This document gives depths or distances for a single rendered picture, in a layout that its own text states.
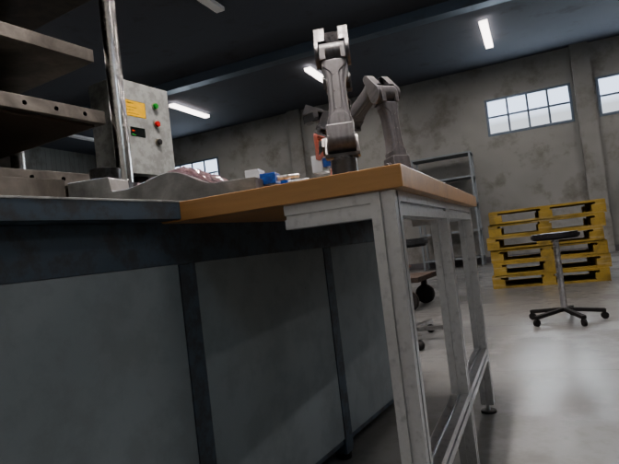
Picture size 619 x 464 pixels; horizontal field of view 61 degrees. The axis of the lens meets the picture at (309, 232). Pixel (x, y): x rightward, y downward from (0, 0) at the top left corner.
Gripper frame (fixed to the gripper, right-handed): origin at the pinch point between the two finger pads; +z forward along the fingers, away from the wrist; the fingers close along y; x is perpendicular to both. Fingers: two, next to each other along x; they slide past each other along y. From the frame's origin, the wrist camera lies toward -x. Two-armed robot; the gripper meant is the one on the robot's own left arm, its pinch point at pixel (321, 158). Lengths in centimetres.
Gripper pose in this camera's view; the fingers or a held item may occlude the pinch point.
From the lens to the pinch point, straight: 166.2
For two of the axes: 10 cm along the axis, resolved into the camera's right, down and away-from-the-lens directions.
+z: -3.2, 9.3, 1.6
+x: 8.5, 3.6, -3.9
